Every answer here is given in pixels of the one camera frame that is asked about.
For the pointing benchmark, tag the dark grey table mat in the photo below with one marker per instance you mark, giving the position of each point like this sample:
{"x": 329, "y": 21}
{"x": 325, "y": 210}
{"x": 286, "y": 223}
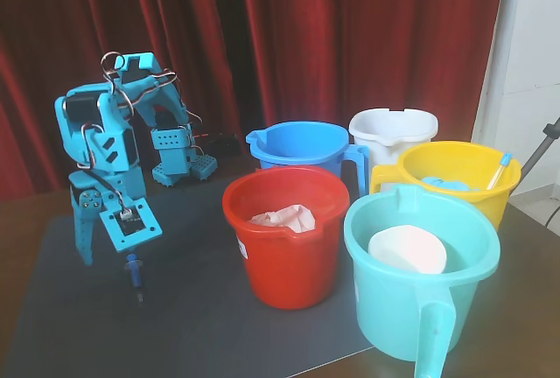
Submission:
{"x": 184, "y": 308}

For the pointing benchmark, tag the clear tube with blue cap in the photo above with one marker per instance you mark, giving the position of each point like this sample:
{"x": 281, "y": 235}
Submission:
{"x": 499, "y": 172}

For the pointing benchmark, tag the blue plastic bucket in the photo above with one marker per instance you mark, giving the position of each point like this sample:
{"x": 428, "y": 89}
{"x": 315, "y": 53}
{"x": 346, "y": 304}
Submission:
{"x": 302, "y": 144}

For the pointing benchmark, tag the yellow plastic jug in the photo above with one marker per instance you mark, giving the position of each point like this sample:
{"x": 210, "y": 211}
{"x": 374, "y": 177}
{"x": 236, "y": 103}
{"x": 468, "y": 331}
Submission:
{"x": 494, "y": 207}

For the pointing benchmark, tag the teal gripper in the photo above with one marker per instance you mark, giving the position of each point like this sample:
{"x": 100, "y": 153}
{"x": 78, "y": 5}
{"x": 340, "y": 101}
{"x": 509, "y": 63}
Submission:
{"x": 91, "y": 204}

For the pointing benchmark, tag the white plastic bucket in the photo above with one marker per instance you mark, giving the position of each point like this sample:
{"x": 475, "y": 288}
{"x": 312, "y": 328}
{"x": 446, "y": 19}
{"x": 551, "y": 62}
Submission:
{"x": 385, "y": 133}

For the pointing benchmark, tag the red curtain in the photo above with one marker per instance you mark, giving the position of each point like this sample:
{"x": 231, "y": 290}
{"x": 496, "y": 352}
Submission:
{"x": 350, "y": 23}

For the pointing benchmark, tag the black electronics box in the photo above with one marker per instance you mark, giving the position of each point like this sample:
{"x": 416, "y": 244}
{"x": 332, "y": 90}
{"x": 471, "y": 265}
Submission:
{"x": 223, "y": 146}

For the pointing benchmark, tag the grey tripod leg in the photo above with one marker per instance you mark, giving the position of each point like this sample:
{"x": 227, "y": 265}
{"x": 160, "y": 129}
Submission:
{"x": 544, "y": 144}

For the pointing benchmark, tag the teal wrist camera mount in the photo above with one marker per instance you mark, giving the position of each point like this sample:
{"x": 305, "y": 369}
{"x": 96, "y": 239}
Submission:
{"x": 149, "y": 229}

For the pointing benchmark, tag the red plastic bucket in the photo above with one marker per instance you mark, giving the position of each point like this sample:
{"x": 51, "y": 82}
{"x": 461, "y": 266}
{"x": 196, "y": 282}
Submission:
{"x": 289, "y": 273}

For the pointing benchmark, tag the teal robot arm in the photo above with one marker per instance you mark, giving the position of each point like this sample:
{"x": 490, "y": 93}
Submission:
{"x": 166, "y": 93}

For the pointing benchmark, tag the teal plastic jug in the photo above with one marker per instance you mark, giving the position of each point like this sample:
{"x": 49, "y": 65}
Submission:
{"x": 394, "y": 308}

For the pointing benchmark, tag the white foam cup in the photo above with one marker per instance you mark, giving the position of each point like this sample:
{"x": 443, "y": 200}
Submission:
{"x": 407, "y": 249}

